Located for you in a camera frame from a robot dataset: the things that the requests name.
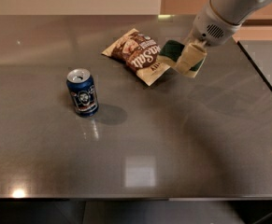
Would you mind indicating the brown chip bag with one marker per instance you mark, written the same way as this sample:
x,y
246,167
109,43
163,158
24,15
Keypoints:
x,y
139,52

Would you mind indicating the blue soda can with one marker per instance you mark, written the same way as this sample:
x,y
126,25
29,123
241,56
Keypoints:
x,y
82,91

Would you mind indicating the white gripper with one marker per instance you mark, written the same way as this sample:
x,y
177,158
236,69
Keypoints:
x,y
210,24

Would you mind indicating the green and yellow sponge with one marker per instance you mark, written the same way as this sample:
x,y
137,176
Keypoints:
x,y
170,53

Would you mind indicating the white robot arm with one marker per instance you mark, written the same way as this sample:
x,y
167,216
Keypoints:
x,y
237,11

